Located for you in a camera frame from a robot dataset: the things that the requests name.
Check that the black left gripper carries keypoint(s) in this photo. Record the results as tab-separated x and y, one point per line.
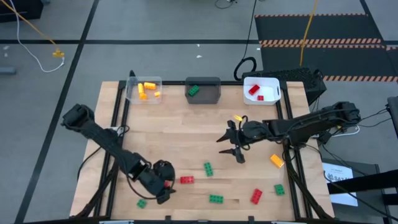
152	182

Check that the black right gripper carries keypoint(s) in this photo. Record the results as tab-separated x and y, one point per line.
253	130

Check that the long red toy block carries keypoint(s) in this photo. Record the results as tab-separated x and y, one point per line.
256	196
167	184
186	180
254	89

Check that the small green toy block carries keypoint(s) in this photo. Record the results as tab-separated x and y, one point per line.
141	203
279	189

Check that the long green toy block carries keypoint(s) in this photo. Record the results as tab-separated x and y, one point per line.
216	199
208	169
193	90

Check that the long yellow toy block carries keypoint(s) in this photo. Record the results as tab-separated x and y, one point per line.
150	86
140	88
276	160

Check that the small red toy block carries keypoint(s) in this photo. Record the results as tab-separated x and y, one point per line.
260	98

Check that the small yellow toy block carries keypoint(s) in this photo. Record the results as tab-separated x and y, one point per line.
157	94
143	96

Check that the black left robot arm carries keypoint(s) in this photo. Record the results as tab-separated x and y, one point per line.
105	140

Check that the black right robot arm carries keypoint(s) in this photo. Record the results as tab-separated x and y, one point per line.
311	124

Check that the yellow tag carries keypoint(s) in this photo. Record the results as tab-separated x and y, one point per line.
238	118

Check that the grey translucent plastic bin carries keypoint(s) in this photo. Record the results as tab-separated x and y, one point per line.
208	96

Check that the white plastic bin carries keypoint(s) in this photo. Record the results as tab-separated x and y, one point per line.
270	87

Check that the clear plastic bin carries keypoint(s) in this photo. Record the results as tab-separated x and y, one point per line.
132	93

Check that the white printed paper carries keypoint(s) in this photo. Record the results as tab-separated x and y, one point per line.
342	193

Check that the black beam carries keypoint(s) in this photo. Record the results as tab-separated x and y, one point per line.
367	182

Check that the black mat with orange stripes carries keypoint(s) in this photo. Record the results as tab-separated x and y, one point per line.
326	28

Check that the dark grey cart top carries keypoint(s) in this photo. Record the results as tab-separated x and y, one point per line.
373	214

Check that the black chair edge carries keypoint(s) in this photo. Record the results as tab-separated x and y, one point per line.
394	115

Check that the grey flat object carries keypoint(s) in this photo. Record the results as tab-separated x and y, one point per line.
7	70

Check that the black cabinet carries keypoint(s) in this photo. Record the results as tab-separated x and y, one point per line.
21	11

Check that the black aluminium table frame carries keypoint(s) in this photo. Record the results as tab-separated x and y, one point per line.
174	83

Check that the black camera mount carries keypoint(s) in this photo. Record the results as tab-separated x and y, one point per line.
132	75

